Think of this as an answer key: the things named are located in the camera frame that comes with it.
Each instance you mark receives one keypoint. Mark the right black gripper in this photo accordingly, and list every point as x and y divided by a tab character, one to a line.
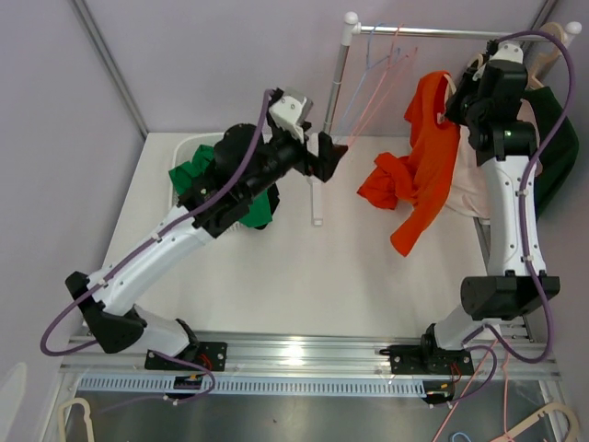
471	81

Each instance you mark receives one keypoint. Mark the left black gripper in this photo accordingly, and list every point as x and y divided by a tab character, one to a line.
307	164

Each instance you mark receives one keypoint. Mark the black t shirt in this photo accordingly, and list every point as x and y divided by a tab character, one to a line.
264	207

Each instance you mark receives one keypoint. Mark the pink wire hanger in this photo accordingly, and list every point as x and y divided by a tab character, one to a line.
388	85

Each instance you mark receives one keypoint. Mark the blue wire hanger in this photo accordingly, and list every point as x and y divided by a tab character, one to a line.
348	119

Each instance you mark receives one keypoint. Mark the orange t shirt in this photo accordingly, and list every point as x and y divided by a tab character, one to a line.
423	177

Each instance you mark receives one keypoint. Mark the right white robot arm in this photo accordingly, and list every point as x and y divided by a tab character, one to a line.
487	101

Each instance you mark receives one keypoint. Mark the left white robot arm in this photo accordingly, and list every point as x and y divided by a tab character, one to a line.
247	161

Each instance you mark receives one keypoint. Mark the dark green t shirt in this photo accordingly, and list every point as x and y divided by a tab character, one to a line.
559	156

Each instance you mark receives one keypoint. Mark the white t shirt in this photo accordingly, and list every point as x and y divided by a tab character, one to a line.
468	191

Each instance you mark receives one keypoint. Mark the blue hanger on floor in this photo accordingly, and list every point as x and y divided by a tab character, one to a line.
460	437

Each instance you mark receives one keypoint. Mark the wooden hanger on floor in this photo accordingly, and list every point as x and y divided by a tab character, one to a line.
554	407

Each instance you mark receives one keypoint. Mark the white perforated basket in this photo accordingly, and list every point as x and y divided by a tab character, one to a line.
190	159

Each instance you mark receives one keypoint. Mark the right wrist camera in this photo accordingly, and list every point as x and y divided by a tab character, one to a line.
504	50

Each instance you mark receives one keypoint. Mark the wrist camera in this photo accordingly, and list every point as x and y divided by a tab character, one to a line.
288	110
504	50

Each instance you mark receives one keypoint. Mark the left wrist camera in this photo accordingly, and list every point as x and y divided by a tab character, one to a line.
288	110

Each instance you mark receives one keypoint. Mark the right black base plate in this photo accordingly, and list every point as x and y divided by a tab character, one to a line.
415	360

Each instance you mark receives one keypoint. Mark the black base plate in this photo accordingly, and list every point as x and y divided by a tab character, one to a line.
210	355
415	360

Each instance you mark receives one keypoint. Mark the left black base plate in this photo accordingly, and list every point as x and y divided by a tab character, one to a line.
210	355

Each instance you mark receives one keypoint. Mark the aluminium mounting rail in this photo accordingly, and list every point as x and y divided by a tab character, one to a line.
259	354

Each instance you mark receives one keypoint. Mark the white slotted cable duct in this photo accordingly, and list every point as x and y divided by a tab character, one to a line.
345	387

